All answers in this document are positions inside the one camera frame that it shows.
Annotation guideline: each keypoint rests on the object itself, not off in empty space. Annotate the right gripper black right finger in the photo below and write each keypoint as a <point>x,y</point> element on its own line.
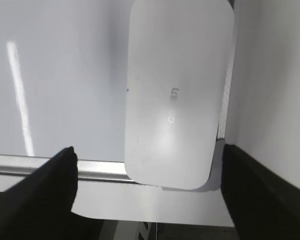
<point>262,205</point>

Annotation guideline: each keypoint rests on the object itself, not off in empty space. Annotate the white board eraser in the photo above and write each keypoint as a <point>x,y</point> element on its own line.
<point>178,55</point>

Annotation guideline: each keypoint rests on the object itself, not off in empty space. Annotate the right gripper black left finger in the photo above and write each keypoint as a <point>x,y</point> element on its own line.
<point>39,206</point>

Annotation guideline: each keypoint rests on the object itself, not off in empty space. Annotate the white board with grey frame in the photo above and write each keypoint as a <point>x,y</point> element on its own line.
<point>63,83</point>

